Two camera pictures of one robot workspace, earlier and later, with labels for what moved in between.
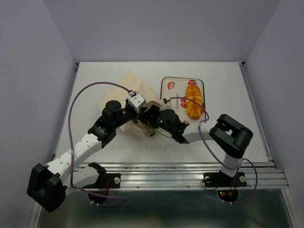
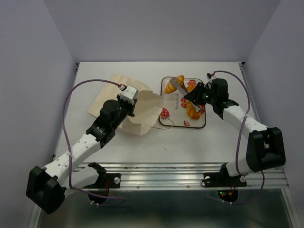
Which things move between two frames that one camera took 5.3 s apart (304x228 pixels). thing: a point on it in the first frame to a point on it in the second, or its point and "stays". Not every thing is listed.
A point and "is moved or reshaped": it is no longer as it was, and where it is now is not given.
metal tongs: (151, 132) to (173, 81)
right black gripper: (154, 111) to (194, 95)
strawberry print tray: (173, 97) stays
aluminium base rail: (260, 175) stays
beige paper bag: (138, 128) is moved or reshaped
